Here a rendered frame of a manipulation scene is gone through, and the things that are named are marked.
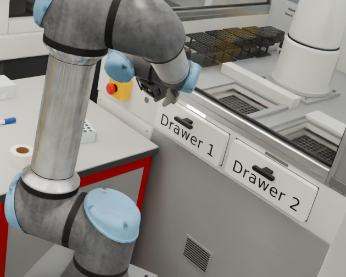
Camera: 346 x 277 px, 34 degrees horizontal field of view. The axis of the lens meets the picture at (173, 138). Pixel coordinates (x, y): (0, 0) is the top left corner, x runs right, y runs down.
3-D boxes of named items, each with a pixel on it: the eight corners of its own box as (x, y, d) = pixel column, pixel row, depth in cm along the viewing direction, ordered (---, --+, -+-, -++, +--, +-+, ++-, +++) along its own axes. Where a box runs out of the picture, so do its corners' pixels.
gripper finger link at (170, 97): (162, 114, 165) (154, 93, 158) (176, 100, 166) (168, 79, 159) (169, 118, 163) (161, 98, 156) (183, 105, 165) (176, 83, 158)
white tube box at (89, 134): (57, 144, 176) (59, 134, 174) (49, 132, 182) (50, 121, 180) (95, 142, 182) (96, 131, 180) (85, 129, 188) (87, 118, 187)
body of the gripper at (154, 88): (140, 91, 159) (127, 61, 150) (161, 72, 162) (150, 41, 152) (158, 103, 155) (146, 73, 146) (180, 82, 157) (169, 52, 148)
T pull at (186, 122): (190, 130, 171) (190, 126, 171) (173, 119, 176) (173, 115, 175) (197, 128, 174) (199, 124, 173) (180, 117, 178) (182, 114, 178)
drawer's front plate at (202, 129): (217, 167, 172) (226, 135, 166) (153, 125, 188) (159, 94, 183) (221, 165, 173) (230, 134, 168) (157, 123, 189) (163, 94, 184)
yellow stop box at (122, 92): (118, 101, 193) (121, 82, 190) (105, 93, 197) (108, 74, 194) (129, 99, 197) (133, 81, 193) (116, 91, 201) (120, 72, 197)
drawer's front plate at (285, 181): (302, 223, 154) (315, 189, 149) (223, 171, 170) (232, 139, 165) (306, 221, 155) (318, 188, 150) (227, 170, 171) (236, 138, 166)
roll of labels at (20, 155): (16, 171, 159) (17, 159, 157) (4, 159, 163) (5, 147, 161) (38, 165, 164) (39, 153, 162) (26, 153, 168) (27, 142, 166)
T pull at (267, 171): (272, 182, 154) (273, 178, 153) (250, 169, 158) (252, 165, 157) (279, 178, 156) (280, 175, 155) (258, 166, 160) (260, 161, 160)
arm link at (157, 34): (194, -8, 90) (205, 60, 139) (130, -27, 91) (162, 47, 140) (171, 61, 90) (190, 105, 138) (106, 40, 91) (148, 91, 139)
